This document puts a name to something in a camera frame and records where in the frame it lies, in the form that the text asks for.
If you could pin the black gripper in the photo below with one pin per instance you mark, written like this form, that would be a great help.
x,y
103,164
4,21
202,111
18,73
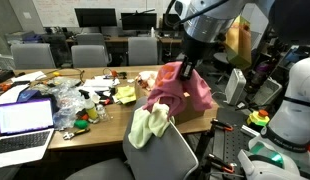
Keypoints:
x,y
192,48

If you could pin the pink shirt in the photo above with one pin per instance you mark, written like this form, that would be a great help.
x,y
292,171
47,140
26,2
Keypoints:
x,y
175,90

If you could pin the light green towel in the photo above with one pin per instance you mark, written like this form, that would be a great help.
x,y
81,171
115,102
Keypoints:
x,y
148,128

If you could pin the grey swivel chair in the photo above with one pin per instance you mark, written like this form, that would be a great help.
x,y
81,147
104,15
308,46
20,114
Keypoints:
x,y
220,57

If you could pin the brown cardboard box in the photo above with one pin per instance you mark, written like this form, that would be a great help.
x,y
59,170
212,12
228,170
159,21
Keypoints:
x,y
190,116

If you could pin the grey conference chair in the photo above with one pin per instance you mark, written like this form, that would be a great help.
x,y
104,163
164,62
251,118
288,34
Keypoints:
x,y
142,50
91,38
90,56
32,56

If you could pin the grey black office chair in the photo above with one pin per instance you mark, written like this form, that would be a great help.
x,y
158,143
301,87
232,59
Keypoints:
x,y
161,156

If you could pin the peach white cloth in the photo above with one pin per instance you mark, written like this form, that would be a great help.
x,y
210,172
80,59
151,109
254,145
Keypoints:
x,y
146,78

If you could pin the white space heater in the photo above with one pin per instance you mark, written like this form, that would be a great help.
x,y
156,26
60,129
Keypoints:
x,y
235,86

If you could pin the yellow green block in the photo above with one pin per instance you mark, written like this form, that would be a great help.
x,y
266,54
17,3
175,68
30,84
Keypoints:
x,y
238,43

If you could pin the orange black clamp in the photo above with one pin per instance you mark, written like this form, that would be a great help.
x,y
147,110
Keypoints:
x,y
221,163
221,125

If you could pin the green black toy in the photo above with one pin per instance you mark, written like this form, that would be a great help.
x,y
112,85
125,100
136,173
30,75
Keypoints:
x,y
122,75

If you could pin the yellow cloth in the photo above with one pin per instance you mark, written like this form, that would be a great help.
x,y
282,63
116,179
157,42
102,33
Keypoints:
x,y
125,94

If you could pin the purple black appliance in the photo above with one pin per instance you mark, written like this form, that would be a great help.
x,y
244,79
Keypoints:
x,y
263,71

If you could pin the orange ball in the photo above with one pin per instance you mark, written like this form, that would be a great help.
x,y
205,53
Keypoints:
x,y
113,73

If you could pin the white mesh basket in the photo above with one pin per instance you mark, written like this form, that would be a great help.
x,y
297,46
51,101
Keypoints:
x,y
268,91

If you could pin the yellow red emergency button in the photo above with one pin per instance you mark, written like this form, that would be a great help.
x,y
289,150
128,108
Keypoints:
x,y
258,118

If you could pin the black perforated board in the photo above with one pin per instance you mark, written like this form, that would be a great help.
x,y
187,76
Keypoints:
x,y
228,143

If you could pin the white paper stack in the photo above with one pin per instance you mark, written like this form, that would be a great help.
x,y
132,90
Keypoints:
x,y
100,82

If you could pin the small clear water bottle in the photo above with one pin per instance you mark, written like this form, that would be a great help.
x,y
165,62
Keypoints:
x,y
101,112

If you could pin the metal shelf rack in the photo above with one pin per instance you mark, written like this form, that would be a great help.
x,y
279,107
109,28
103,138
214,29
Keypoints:
x,y
296,55

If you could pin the large black monitor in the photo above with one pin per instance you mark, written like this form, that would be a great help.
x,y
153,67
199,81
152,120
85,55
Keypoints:
x,y
95,17

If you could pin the spray bottle yellow liquid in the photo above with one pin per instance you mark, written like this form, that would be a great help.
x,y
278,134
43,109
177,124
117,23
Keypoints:
x,y
90,108

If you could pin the green ball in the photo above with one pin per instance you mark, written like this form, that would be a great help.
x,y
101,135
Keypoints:
x,y
81,124

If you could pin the clear plastic bags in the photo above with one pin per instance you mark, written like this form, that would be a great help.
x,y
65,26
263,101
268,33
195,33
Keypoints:
x,y
66,100

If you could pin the small yellow ball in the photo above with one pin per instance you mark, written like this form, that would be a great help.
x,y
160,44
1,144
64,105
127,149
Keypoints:
x,y
56,73

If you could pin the whiteboard with writing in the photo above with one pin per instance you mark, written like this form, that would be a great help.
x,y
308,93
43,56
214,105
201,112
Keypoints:
x,y
61,10

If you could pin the white paper sheet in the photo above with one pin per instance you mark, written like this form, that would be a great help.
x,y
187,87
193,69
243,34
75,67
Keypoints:
x,y
28,76
10,95

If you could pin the silver open laptop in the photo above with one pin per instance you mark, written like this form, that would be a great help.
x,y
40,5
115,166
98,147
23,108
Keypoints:
x,y
23,133

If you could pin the black keyboard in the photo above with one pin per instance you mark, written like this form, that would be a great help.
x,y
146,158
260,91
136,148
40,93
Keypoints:
x,y
3,76

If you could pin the orange black tool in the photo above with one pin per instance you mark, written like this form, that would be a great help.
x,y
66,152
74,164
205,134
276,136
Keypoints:
x,y
3,87

